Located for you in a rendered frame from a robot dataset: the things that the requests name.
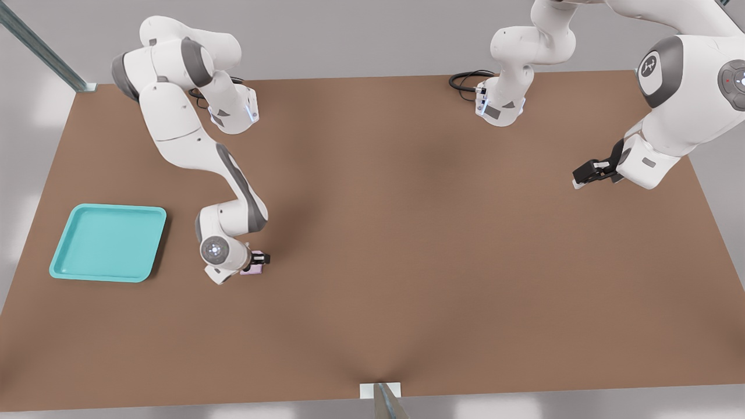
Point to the pale lilac phone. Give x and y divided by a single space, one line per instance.
252 269

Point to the pale blue-green tray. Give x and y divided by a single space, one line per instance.
108 242

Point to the silver frame post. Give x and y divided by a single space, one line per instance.
43 49
384 398

